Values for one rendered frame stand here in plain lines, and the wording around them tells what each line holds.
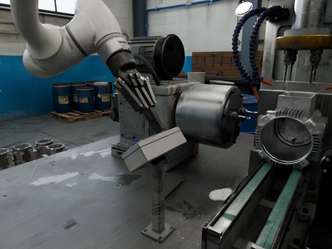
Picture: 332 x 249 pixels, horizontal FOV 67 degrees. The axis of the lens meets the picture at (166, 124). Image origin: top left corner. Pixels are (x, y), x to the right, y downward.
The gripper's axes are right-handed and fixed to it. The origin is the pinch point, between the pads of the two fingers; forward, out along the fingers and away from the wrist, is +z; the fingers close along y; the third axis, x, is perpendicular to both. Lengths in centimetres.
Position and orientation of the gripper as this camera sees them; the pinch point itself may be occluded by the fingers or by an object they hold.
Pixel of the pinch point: (154, 120)
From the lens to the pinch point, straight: 68.7
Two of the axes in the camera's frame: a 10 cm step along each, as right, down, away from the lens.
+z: 5.0, 8.5, -1.4
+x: -6.4, 4.8, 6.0
